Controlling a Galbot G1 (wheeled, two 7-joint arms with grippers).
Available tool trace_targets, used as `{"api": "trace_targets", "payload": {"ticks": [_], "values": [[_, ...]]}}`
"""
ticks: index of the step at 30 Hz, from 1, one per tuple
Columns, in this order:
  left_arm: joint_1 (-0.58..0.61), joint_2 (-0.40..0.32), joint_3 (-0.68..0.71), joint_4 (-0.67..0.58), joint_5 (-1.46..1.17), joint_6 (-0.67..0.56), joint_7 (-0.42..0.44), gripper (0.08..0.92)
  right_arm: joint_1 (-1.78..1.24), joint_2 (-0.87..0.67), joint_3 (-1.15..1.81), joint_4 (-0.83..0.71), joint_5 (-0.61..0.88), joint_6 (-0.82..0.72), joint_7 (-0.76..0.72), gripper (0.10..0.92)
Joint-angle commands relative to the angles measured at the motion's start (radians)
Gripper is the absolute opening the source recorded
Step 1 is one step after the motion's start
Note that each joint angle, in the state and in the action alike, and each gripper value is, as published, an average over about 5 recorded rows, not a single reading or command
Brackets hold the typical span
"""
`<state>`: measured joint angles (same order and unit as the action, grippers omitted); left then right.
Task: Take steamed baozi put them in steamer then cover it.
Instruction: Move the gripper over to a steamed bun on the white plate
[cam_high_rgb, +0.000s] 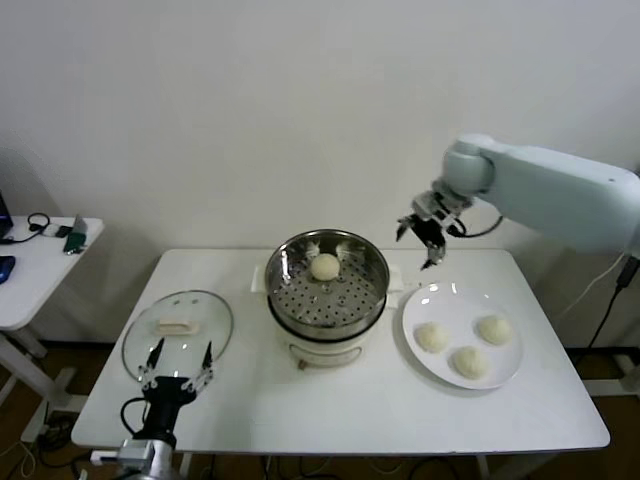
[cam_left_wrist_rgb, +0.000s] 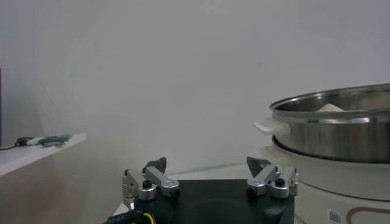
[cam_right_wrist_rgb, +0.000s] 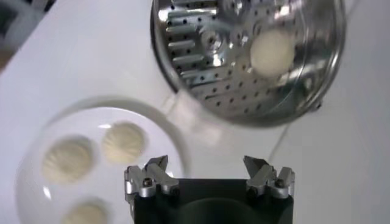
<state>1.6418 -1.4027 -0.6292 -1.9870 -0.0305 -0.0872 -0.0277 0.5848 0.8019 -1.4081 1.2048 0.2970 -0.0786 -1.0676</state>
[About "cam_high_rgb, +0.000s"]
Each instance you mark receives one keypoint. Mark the white table leg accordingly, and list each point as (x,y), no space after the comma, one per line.
(482,467)
(185,467)

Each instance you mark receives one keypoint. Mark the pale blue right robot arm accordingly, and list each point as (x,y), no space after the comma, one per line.
(550,185)

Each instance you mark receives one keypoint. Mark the round glass pot lid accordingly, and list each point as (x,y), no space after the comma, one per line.
(195,310)

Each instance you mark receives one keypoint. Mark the white steamed baozi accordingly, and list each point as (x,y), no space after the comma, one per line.
(470,362)
(494,330)
(324,266)
(431,336)

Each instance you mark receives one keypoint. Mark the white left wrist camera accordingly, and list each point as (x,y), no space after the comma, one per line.
(105,456)

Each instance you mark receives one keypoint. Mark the white floor base frame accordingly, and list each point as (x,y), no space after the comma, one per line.
(610,387)

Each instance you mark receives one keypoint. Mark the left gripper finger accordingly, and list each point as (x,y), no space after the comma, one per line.
(151,361)
(207,362)

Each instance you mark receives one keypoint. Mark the white side table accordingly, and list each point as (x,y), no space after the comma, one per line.
(40,280)

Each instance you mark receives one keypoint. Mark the blue computer mouse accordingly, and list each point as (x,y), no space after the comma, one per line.
(6,270)

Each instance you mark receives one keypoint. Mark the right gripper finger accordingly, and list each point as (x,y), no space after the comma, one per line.
(406,224)
(436,256)

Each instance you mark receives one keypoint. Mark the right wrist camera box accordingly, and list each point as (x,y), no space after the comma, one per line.
(425,202)

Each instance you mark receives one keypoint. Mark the white electric cooking pot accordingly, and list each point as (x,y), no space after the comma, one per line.
(325,352)

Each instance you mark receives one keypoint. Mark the small black device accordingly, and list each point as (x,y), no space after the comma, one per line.
(63,232)

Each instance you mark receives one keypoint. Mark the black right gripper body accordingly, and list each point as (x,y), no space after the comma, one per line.
(430,232)

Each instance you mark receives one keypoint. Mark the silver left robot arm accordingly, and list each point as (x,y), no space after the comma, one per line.
(150,460)

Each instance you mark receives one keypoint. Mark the stainless steel steamer basket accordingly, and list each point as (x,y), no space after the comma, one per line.
(350,305)

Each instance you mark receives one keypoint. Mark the floor power strip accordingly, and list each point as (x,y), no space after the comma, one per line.
(55,432)

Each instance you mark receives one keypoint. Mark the white round plate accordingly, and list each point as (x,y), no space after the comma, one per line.
(450,305)

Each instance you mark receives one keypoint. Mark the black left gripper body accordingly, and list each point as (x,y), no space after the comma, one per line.
(165,400)

